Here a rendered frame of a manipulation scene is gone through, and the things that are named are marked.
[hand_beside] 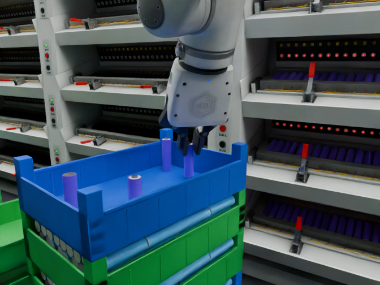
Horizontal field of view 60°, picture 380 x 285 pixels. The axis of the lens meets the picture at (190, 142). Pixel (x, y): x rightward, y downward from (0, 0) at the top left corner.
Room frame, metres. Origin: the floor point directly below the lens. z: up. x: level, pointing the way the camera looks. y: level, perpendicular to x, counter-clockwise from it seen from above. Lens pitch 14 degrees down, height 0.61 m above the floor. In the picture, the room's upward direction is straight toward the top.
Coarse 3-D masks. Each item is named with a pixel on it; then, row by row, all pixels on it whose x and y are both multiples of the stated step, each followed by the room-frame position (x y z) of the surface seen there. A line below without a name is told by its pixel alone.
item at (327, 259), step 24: (264, 216) 0.87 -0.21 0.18; (288, 216) 0.87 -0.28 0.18; (312, 216) 0.85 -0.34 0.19; (336, 216) 0.84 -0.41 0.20; (360, 216) 0.82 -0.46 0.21; (264, 240) 0.81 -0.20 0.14; (288, 240) 0.80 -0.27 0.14; (312, 240) 0.78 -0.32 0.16; (336, 240) 0.76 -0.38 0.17; (360, 240) 0.74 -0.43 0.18; (288, 264) 0.77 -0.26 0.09; (312, 264) 0.73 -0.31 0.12; (336, 264) 0.71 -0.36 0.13; (360, 264) 0.70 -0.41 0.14
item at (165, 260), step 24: (240, 192) 0.52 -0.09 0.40; (24, 216) 0.44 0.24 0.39; (216, 216) 0.48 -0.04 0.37; (240, 216) 0.53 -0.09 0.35; (24, 240) 0.45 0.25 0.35; (192, 240) 0.44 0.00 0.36; (216, 240) 0.48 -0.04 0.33; (48, 264) 0.40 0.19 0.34; (72, 264) 0.35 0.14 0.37; (96, 264) 0.32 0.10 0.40; (144, 264) 0.37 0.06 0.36; (168, 264) 0.40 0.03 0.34
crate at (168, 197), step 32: (32, 160) 0.45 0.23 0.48; (96, 160) 0.55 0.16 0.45; (128, 160) 0.59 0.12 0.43; (160, 160) 0.65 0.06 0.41; (224, 160) 0.56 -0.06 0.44; (32, 192) 0.41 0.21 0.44; (96, 192) 0.33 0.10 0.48; (160, 192) 0.39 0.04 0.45; (192, 192) 0.43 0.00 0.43; (224, 192) 0.49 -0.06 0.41; (64, 224) 0.35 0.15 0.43; (96, 224) 0.32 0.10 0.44; (128, 224) 0.35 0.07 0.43; (160, 224) 0.39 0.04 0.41; (96, 256) 0.32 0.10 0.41
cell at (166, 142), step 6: (168, 138) 0.62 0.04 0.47; (162, 144) 0.62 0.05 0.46; (168, 144) 0.62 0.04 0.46; (162, 150) 0.62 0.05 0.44; (168, 150) 0.62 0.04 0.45; (162, 156) 0.62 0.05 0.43; (168, 156) 0.62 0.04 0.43; (162, 162) 0.62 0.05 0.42; (168, 162) 0.62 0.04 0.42; (162, 168) 0.62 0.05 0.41; (168, 168) 0.62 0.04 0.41
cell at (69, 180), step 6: (66, 174) 0.41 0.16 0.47; (72, 174) 0.41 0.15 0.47; (66, 180) 0.40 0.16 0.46; (72, 180) 0.40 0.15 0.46; (66, 186) 0.40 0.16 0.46; (72, 186) 0.40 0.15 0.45; (66, 192) 0.40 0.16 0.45; (72, 192) 0.40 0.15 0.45; (66, 198) 0.40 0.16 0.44; (72, 198) 0.40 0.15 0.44; (72, 204) 0.40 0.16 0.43
